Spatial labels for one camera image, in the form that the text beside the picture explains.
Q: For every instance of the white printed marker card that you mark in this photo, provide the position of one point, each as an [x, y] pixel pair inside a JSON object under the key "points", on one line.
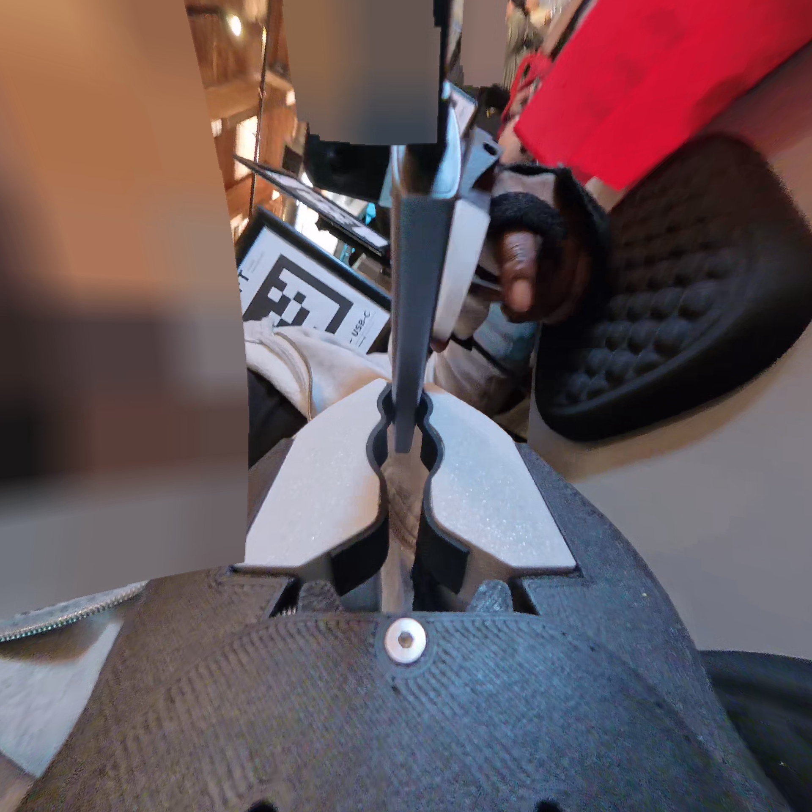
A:
{"points": [[298, 279]]}

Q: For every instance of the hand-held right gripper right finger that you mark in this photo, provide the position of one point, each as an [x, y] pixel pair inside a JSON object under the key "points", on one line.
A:
{"points": [[495, 495]]}

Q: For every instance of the grey zippered bag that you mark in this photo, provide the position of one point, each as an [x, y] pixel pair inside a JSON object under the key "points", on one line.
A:
{"points": [[44, 685]]}

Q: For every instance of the person's pale sweatshirt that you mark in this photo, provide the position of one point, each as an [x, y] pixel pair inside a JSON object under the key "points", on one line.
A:
{"points": [[323, 361]]}

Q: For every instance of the black dimpled pad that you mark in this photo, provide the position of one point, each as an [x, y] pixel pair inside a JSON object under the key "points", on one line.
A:
{"points": [[685, 285]]}

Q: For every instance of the person's left hand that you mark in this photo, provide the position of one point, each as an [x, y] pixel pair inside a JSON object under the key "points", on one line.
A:
{"points": [[539, 273]]}

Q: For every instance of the pale crumpled cloth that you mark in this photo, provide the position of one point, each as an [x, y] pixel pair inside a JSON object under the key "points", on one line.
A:
{"points": [[488, 368]]}

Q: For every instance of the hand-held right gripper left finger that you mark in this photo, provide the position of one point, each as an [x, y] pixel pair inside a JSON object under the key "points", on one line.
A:
{"points": [[317, 482]]}

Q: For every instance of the red plastic case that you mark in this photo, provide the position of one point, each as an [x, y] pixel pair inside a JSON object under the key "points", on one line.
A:
{"points": [[653, 82]]}

